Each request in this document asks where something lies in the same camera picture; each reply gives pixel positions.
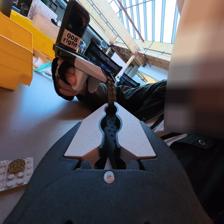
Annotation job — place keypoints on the yellow plastic parts bin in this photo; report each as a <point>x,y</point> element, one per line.
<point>15,57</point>
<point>40,38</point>

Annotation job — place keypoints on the black mesh chair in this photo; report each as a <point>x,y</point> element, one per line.
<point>127,81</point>

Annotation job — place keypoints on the black perforated pad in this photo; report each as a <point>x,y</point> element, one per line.
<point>112,134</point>

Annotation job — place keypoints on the brown studded toy plate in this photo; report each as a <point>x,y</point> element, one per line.
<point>112,89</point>

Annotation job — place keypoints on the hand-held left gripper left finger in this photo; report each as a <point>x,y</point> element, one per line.
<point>84,140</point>

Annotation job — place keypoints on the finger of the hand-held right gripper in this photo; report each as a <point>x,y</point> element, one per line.
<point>87,67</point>

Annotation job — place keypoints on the person's right forearm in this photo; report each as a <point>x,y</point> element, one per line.
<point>140,98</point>

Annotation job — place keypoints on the brown paper bag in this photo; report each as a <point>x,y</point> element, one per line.
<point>45,22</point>

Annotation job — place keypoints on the person's right hand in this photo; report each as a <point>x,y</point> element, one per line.
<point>70,77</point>

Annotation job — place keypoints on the person's torso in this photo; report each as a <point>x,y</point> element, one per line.
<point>201,166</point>

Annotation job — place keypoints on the white board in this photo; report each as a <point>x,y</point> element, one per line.
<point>119,63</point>

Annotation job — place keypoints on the grey desk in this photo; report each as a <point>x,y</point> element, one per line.
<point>35,113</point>

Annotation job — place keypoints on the crumpled clear plastic bag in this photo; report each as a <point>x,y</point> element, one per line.
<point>43,70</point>

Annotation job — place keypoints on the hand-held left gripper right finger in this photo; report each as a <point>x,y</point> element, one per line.
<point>136,140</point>

